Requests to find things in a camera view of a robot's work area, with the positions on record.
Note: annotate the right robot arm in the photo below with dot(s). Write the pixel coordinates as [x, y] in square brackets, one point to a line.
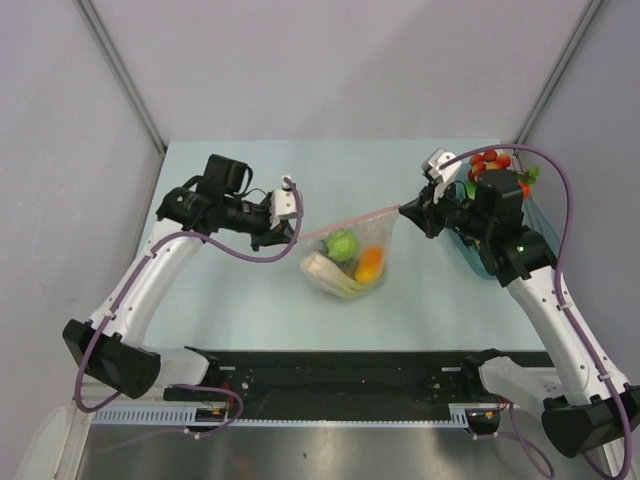
[592, 403]

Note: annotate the clear zip top bag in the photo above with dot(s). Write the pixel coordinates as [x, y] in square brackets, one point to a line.
[349, 260]

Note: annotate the red strawberry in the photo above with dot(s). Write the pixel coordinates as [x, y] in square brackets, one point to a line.
[526, 179]

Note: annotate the green round fruit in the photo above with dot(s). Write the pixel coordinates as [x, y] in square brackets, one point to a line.
[341, 245]

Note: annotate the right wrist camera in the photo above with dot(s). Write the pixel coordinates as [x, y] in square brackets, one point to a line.
[440, 169]

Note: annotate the corner aluminium post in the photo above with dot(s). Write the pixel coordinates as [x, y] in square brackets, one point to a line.
[586, 20]
[110, 52]

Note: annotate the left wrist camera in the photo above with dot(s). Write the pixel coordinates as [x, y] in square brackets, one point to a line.
[282, 203]

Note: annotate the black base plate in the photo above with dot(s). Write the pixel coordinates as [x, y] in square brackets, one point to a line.
[407, 386]

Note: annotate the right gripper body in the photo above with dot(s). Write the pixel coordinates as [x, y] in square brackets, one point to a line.
[450, 212]

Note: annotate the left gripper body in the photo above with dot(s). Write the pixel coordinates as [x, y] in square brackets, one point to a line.
[251, 217]

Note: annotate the aluminium frame rail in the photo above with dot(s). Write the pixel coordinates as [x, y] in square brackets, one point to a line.
[94, 393]

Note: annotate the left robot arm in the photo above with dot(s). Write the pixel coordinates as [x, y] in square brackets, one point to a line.
[210, 208]

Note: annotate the teal plastic food tray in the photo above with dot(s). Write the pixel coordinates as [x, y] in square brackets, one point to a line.
[494, 220]

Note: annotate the left corner aluminium post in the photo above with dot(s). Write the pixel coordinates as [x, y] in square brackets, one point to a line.
[110, 52]

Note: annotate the right corner aluminium post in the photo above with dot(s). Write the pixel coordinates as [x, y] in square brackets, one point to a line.
[586, 20]

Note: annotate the yellow toy mango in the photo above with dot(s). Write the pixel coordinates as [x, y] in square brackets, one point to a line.
[370, 265]

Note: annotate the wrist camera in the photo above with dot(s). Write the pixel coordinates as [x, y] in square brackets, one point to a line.
[282, 203]
[440, 169]

